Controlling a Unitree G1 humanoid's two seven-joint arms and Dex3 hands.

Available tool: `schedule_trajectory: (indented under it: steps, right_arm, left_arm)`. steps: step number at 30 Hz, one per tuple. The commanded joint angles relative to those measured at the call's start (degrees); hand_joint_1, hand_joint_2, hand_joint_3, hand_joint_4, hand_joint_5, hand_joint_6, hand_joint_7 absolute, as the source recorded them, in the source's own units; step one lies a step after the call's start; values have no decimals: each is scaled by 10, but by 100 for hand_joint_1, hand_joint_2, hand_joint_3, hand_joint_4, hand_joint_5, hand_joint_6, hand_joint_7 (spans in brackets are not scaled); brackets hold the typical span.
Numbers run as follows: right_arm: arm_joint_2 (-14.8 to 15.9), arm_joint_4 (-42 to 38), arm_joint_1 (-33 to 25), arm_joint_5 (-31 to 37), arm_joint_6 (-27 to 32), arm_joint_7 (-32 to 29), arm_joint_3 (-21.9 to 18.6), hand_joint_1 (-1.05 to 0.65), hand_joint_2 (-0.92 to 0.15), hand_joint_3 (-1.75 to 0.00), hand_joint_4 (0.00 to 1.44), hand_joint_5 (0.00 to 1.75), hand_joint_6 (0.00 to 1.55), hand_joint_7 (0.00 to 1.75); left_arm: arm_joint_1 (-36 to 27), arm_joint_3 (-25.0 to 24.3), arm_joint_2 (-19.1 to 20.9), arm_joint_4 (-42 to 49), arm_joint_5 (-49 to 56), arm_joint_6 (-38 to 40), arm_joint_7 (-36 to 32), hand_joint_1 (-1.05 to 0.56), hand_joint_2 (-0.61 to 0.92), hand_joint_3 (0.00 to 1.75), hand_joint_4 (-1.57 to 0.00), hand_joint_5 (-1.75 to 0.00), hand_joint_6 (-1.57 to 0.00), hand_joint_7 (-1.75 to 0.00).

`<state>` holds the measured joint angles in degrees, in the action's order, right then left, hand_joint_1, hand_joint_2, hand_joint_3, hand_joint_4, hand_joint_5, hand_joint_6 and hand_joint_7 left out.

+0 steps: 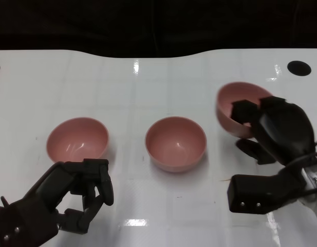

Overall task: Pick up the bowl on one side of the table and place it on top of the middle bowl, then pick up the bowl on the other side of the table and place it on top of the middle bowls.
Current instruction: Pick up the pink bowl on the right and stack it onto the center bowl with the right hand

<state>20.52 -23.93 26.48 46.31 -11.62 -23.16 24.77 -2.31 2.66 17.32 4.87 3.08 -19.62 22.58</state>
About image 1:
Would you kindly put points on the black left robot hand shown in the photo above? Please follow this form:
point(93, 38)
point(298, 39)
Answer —
point(53, 185)

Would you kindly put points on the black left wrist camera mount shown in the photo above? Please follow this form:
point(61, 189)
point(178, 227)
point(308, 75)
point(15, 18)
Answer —
point(19, 218)

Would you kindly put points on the pink plastic bowl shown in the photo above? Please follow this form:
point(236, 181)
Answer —
point(76, 139)
point(173, 144)
point(235, 95)

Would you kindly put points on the black cloth backdrop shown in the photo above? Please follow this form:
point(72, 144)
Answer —
point(158, 25)

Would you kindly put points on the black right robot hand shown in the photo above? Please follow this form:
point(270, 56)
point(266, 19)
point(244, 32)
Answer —
point(284, 128)

